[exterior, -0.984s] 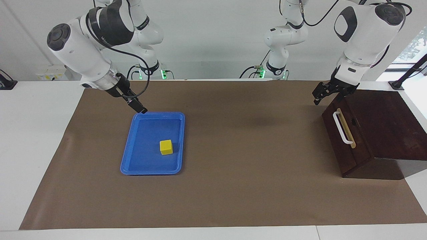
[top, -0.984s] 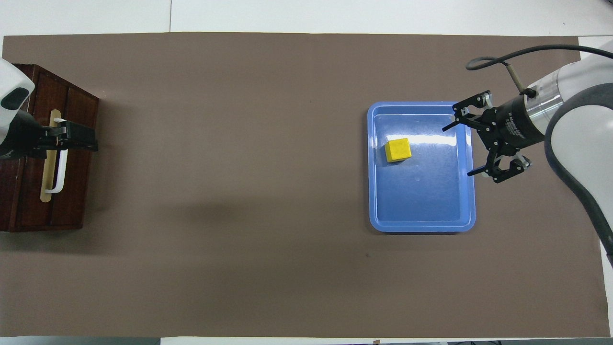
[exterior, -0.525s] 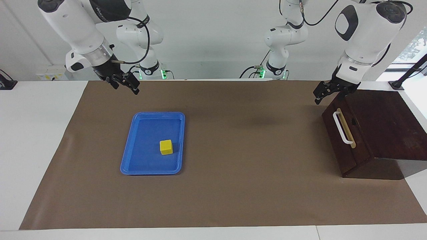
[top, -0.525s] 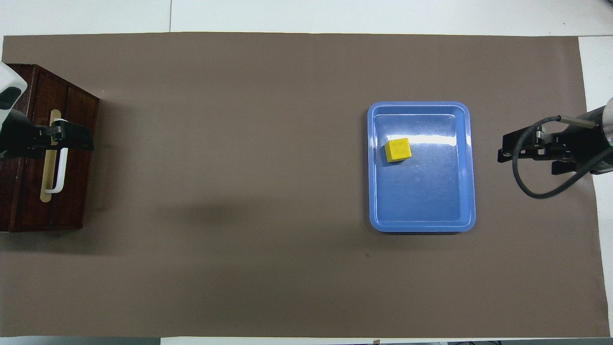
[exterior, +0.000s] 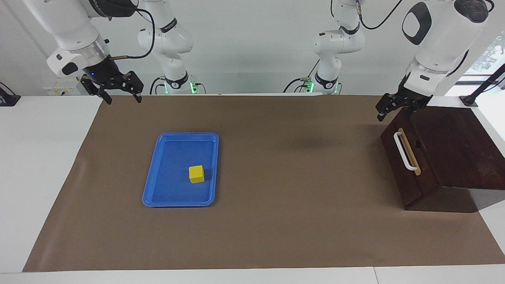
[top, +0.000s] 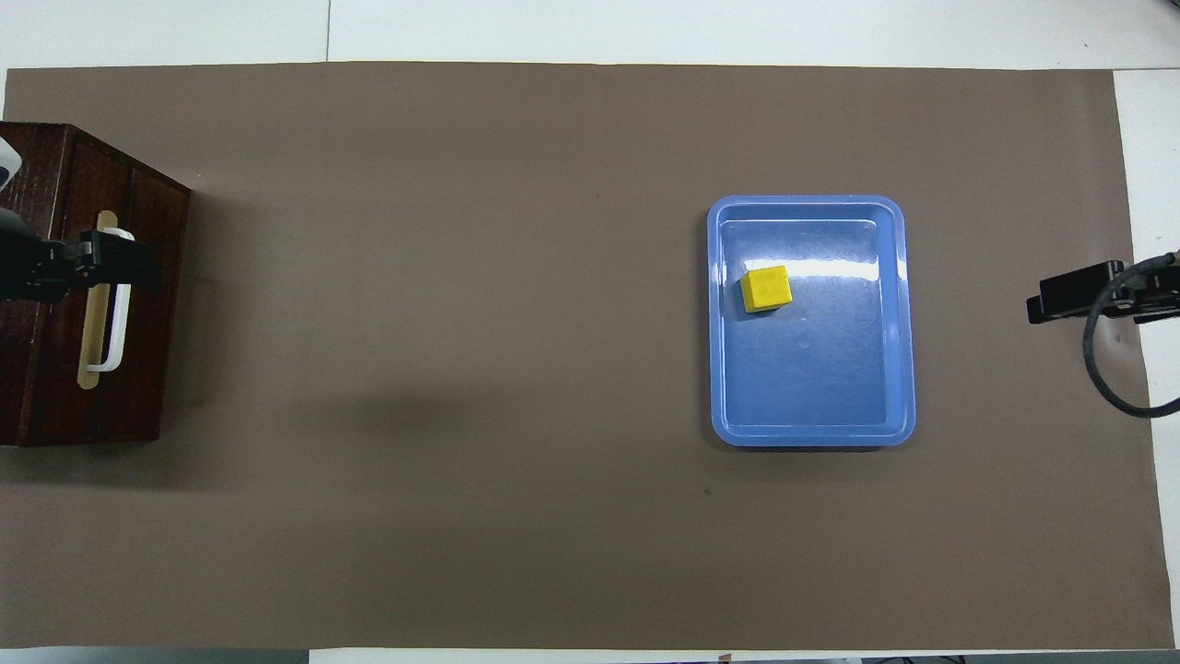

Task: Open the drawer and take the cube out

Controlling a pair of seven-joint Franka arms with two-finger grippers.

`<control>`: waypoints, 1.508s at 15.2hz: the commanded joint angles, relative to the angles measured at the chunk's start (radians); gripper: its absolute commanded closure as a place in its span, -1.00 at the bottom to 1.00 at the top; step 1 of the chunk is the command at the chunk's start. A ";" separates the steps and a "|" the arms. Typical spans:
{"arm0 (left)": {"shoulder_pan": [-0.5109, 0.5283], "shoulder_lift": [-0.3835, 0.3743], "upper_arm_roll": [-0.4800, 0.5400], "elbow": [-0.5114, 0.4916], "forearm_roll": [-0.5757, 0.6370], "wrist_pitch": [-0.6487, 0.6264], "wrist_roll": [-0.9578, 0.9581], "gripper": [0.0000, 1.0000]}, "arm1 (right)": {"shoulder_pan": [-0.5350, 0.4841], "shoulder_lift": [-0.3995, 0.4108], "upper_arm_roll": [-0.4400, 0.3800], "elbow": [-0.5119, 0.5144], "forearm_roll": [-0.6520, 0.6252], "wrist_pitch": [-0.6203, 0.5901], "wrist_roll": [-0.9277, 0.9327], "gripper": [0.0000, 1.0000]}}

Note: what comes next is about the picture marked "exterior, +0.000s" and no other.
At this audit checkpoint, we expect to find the dark brown wooden cabinet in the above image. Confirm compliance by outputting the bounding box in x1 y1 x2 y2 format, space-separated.
381 106 505 213

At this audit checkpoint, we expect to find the black table mount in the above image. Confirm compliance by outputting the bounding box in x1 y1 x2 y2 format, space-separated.
0 82 21 107

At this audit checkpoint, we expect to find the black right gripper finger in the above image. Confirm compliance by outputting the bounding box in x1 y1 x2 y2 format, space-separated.
80 77 113 105
122 71 144 103

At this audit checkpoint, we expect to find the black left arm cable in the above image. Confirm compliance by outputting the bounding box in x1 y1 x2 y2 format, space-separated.
331 0 494 31

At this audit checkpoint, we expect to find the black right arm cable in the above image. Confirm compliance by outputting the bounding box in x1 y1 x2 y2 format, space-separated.
105 8 156 60

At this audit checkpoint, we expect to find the dark wooden drawer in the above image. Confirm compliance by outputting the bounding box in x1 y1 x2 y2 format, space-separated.
381 114 443 210

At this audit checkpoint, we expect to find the yellow cube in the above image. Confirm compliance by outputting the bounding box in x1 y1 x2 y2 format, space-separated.
189 165 206 185

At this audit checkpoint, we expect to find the white wall socket box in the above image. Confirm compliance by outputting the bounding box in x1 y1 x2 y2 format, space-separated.
43 81 88 96

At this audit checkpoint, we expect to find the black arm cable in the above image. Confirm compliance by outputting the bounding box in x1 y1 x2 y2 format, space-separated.
105 8 156 60
331 0 494 31

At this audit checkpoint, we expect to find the black base cable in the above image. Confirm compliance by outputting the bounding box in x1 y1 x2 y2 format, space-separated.
149 77 166 95
283 59 321 93

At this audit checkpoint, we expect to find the white drawer handle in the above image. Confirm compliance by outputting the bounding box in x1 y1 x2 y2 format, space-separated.
393 131 418 171

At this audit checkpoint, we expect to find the brown paper table mat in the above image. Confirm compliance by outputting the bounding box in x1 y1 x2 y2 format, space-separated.
22 95 505 273

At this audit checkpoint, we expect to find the blue plastic tray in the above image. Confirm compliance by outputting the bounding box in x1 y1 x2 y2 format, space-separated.
142 132 219 207

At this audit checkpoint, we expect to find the black clamp stand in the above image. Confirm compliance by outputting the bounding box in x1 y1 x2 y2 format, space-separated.
460 63 505 107

